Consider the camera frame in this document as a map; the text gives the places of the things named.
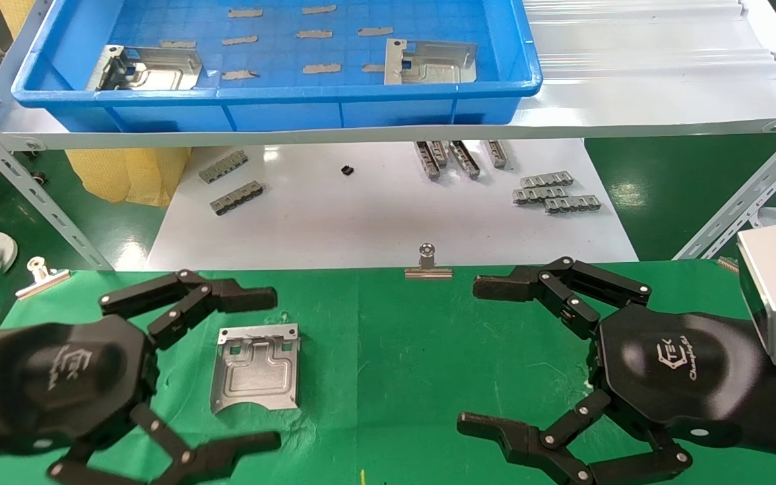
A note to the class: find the green table mat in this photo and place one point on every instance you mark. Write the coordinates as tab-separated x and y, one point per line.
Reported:
395	370

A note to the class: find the yellow mesh bag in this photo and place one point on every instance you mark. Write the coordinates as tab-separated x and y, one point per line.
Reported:
125	175

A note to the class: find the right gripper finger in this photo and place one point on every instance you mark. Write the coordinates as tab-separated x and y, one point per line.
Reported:
556	286
550	444

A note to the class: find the blue plastic bin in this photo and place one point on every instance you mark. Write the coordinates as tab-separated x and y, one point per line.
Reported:
294	108

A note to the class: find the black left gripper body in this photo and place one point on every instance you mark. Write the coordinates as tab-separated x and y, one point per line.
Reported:
65	377

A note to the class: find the grey toothed metal part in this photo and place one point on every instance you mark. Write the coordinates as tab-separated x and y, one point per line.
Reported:
465	159
498	153
223	167
547	179
237	199
572	204
426	162
440	152
536	195

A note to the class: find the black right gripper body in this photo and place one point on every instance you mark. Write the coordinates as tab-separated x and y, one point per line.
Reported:
677	370

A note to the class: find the slotted angle steel strut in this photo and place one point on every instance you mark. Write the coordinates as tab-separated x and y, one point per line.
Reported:
745	199
31	194

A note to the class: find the silver binder clip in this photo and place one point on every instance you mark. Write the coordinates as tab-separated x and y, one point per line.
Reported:
41	279
428	271

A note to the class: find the white floor board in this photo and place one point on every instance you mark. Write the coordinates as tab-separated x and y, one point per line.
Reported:
361	215

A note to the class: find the white metal shelf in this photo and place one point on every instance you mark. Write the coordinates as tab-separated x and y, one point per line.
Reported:
630	67

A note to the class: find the stamped metal bracket plate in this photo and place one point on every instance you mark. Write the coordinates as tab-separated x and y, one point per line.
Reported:
256	370

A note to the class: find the flat stamped metal bracket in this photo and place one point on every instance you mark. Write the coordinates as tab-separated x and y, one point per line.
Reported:
428	67

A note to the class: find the metal bracket with folded flange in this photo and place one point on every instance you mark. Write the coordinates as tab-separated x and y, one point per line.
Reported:
159	74

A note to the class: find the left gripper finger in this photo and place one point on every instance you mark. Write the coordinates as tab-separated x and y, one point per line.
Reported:
189	461
196	298

